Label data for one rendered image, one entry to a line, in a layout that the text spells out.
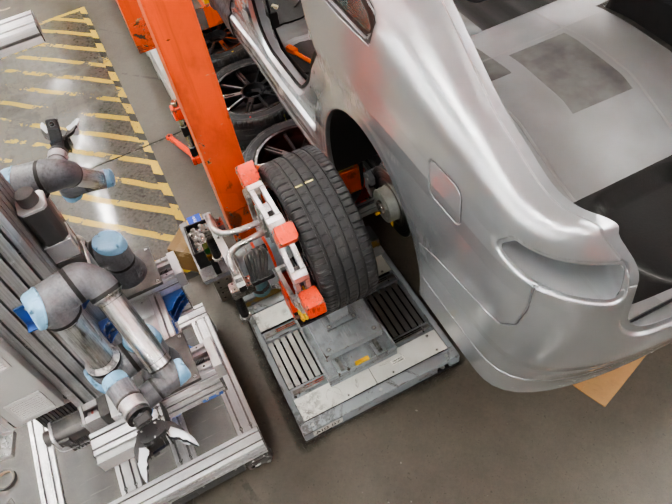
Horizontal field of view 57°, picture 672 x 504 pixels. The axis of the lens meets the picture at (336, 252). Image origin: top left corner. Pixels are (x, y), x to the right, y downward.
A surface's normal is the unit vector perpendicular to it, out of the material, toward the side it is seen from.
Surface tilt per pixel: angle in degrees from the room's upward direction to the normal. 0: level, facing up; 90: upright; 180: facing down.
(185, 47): 90
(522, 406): 0
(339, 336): 0
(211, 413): 0
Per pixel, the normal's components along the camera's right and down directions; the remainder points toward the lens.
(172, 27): 0.44, 0.67
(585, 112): 0.04, -0.33
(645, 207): -0.13, -0.61
